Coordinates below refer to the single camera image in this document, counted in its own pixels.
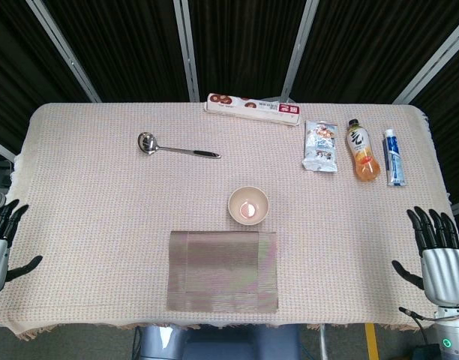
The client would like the long white cling film box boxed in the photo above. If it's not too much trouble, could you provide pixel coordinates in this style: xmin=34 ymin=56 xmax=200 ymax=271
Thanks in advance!
xmin=203 ymin=93 xmax=302 ymax=128

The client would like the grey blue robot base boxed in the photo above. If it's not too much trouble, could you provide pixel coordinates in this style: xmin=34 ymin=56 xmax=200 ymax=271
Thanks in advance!
xmin=133 ymin=324 xmax=302 ymax=360

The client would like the light brown bowl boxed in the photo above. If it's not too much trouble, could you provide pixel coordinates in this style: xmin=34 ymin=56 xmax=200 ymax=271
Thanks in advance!
xmin=228 ymin=186 xmax=271 ymax=226

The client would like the silver snack packet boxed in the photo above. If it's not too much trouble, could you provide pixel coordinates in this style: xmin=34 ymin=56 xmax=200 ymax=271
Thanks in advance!
xmin=302 ymin=120 xmax=338 ymax=174

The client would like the black pleated curtain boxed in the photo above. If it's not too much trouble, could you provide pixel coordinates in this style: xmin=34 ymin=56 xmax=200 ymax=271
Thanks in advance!
xmin=0 ymin=0 xmax=459 ymax=211

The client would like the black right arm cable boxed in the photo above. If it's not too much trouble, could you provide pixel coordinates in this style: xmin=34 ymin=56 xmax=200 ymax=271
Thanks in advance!
xmin=398 ymin=306 xmax=435 ymax=348

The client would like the orange tea bottle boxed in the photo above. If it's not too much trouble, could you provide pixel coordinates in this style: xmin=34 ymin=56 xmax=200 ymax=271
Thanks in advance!
xmin=345 ymin=118 xmax=382 ymax=183

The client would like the grey metal table leg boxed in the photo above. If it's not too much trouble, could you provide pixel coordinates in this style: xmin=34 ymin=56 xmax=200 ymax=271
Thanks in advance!
xmin=318 ymin=324 xmax=329 ymax=360

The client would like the blue white toothpaste tube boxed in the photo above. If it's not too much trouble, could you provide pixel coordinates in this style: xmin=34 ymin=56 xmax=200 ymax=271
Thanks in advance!
xmin=382 ymin=128 xmax=408 ymax=188

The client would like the beige woven tablecloth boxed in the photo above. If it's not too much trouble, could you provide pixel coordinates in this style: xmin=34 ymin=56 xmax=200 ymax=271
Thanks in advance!
xmin=0 ymin=101 xmax=454 ymax=341

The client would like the brown woven placemat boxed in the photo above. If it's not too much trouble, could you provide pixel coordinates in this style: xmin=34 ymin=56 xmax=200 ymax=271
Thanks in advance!
xmin=165 ymin=230 xmax=280 ymax=315

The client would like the steel ladle black handle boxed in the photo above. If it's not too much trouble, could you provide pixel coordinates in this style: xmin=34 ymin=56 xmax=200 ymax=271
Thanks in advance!
xmin=136 ymin=131 xmax=222 ymax=160

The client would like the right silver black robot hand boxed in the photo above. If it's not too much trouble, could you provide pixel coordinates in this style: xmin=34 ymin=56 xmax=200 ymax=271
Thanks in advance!
xmin=391 ymin=205 xmax=459 ymax=307

